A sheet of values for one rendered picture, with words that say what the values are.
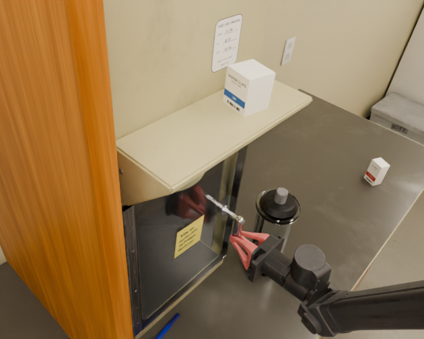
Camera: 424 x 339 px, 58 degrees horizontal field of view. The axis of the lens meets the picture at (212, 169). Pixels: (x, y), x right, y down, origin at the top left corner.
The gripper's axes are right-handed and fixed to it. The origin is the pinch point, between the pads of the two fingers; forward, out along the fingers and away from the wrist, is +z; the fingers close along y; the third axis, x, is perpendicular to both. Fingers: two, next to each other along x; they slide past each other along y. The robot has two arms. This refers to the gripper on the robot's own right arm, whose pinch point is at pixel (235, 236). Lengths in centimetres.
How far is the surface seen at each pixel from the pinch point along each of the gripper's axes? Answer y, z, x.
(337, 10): -134, 49, -12
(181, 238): 13.4, 4.0, -7.1
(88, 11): 33, -5, -56
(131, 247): 25.3, 3.8, -14.9
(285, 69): -96, 49, 7
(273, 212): -9.8, -2.8, -2.9
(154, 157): 24.5, -1.6, -36.4
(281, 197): -12.5, -2.6, -5.7
